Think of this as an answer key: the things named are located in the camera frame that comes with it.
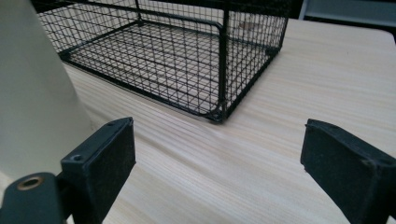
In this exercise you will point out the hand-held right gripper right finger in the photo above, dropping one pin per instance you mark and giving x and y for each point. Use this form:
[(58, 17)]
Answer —
[(345, 165)]

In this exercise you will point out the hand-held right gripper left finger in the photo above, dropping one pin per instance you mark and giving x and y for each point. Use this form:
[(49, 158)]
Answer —
[(98, 165)]

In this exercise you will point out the grey shelf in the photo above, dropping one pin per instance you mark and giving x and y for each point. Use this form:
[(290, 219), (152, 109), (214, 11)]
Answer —
[(348, 11)]

